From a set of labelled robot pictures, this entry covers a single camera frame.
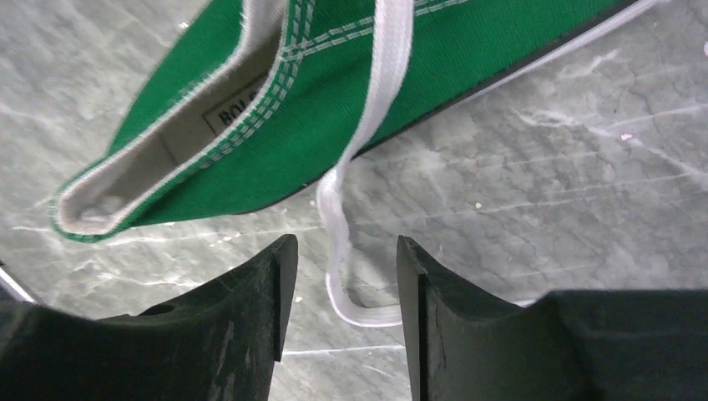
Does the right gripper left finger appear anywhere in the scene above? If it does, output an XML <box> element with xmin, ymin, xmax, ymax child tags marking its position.
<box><xmin>1</xmin><ymin>234</ymin><xmax>298</xmax><ymax>400</ymax></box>

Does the white shoelace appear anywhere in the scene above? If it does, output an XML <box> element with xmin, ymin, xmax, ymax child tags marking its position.
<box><xmin>316</xmin><ymin>1</ymin><xmax>415</xmax><ymax>327</ymax></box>

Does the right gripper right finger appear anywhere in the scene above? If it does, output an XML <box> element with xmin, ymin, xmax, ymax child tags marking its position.
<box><xmin>397</xmin><ymin>236</ymin><xmax>707</xmax><ymax>401</ymax></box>

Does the green canvas sneaker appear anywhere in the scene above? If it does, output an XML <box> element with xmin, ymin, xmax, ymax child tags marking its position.
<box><xmin>50</xmin><ymin>1</ymin><xmax>650</xmax><ymax>242</ymax></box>

